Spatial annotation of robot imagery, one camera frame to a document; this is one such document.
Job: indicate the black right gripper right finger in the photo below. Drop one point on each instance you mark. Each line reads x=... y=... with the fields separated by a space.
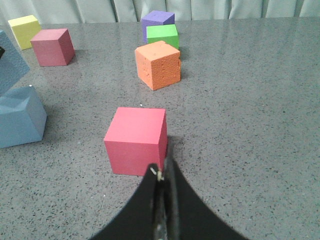
x=183 y=215

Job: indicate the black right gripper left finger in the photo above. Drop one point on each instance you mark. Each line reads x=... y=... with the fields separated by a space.
x=135 y=220

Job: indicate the light blue dented foam cube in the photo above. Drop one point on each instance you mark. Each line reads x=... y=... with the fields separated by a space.
x=12 y=65

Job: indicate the red foam cube right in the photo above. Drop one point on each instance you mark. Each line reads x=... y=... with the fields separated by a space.
x=136 y=138

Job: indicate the red foam cube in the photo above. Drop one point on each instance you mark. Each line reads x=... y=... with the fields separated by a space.
x=53 y=47
x=136 y=138

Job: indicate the orange foam cube right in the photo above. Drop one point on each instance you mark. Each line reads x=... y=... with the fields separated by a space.
x=158 y=64

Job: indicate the green foam cube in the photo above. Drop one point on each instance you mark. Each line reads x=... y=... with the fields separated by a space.
x=167 y=33

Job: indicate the red foam cube back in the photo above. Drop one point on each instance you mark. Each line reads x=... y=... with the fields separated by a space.
x=53 y=47

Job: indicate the purple foam cube right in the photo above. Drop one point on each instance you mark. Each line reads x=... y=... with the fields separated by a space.
x=156 y=18

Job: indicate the yellow foam cube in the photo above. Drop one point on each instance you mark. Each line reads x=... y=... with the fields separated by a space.
x=24 y=29

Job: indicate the white curtain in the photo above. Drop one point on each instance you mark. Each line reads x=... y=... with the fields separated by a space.
x=110 y=11

